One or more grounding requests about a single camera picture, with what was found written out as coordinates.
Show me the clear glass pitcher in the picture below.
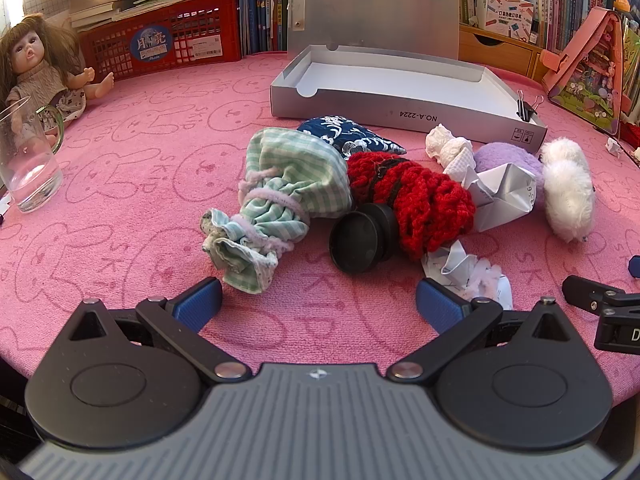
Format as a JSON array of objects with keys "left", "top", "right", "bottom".
[{"left": 0, "top": 95, "right": 66, "bottom": 214}]

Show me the black binder clip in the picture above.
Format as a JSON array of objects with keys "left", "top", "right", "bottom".
[{"left": 516, "top": 89, "right": 545, "bottom": 122}]

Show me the crumpled white paper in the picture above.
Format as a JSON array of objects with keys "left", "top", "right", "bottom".
[{"left": 421, "top": 240, "right": 514, "bottom": 311}]

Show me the white cloth knot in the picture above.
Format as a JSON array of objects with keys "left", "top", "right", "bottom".
[{"left": 425, "top": 124, "right": 474, "bottom": 179}]

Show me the grey cardboard box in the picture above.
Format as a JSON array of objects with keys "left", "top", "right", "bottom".
[{"left": 270, "top": 0, "right": 549, "bottom": 154}]

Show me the brown haired doll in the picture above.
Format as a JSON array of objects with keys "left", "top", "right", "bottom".
[{"left": 0, "top": 13, "right": 115, "bottom": 129}]

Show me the blue patterned cloth pouch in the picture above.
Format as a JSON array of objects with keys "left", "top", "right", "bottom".
[{"left": 297, "top": 115, "right": 407, "bottom": 161}]

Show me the purple plush ball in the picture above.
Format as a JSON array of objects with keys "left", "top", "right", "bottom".
[{"left": 472, "top": 142, "right": 546, "bottom": 211}]

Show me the row of blue books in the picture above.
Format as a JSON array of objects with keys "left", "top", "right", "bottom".
[{"left": 237, "top": 0, "right": 301, "bottom": 56}]

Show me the green checked cloth pouch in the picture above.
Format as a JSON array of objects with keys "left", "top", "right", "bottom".
[{"left": 201, "top": 127, "right": 355, "bottom": 295}]

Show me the folded white paper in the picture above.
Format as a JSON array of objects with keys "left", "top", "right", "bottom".
[{"left": 462, "top": 162, "right": 539, "bottom": 234}]

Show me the red knitted pouch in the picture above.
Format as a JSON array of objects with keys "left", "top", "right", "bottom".
[{"left": 345, "top": 151, "right": 477, "bottom": 261}]

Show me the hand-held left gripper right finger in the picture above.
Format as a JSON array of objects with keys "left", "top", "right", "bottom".
[{"left": 386, "top": 278, "right": 575, "bottom": 383}]

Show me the row of upright books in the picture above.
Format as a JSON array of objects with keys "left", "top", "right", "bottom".
[{"left": 500, "top": 0, "right": 597, "bottom": 54}]

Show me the pink house shaped box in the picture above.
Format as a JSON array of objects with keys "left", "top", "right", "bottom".
[{"left": 542, "top": 7, "right": 640, "bottom": 137}]

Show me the white fluffy plush toy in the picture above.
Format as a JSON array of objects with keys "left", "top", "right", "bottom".
[{"left": 538, "top": 138, "right": 597, "bottom": 244}]

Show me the pink rabbit print mat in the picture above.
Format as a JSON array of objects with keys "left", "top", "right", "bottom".
[{"left": 0, "top": 47, "right": 640, "bottom": 413}]

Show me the red plastic crate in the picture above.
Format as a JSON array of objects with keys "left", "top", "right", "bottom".
[{"left": 77, "top": 0, "right": 241, "bottom": 81}]

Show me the wooden drawer organizer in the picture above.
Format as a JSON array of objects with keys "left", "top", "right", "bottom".
[{"left": 458, "top": 22, "right": 551, "bottom": 81}]

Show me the white printed carton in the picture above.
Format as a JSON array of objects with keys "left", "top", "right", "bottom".
[{"left": 474, "top": 0, "right": 529, "bottom": 44}]

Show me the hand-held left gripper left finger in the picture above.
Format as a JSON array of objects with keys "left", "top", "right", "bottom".
[{"left": 66, "top": 276, "right": 252, "bottom": 386}]

